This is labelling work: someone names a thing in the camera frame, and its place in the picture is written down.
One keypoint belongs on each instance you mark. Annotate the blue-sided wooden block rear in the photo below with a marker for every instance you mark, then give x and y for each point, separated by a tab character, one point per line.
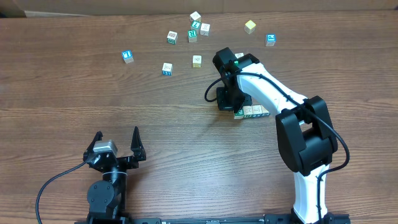
205	29

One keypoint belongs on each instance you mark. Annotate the plain top wooden block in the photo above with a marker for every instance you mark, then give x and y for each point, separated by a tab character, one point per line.
167	69

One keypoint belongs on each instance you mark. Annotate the yellow-top block far right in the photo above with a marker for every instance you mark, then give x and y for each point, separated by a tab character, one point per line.
250	27

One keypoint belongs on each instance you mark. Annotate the blue D letter block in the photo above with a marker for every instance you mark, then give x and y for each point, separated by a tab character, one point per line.
239	55

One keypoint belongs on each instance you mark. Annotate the blue P letter block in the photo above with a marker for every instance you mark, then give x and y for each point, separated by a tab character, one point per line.
270	40

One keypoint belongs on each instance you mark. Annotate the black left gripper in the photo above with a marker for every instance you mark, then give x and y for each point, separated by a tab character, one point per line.
130	162

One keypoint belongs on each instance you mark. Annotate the blue T letter block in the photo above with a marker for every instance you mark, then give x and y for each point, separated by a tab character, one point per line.
256	111

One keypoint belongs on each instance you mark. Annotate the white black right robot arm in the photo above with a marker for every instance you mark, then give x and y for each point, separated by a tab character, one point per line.
305	135

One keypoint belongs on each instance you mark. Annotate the green-top R block rear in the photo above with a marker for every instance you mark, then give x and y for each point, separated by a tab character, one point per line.
192	36

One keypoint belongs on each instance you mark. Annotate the green B letter block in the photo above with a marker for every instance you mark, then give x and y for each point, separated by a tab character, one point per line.
172	37

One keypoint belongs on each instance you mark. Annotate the green F letter block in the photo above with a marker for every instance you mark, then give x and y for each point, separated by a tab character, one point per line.
239	115

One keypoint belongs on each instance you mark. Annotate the blue-top block far left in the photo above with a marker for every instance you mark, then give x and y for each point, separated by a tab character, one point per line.
127	56

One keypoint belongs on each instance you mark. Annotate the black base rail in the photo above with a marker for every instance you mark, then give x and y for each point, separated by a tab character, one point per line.
265	219

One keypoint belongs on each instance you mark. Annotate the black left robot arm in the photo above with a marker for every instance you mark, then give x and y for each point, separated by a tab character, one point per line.
107	197

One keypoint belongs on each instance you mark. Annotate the green L letter block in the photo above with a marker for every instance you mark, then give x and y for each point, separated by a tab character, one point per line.
195	25

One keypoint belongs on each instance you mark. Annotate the plain wooden block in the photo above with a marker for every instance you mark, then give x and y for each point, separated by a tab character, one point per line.
195	16
167	69

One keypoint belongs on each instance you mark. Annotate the rear plain wooden block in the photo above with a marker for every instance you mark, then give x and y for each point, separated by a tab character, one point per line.
195	16

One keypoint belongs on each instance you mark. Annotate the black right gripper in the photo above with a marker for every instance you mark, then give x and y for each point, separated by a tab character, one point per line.
225	105

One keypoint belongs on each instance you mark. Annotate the yellow-sided wooden block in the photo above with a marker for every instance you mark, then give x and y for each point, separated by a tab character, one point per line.
196	62

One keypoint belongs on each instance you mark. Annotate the green R letter block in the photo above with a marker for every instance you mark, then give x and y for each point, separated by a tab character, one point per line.
247	111

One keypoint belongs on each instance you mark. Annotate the yellow-top wooden block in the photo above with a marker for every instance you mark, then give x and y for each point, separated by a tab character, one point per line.
265	112

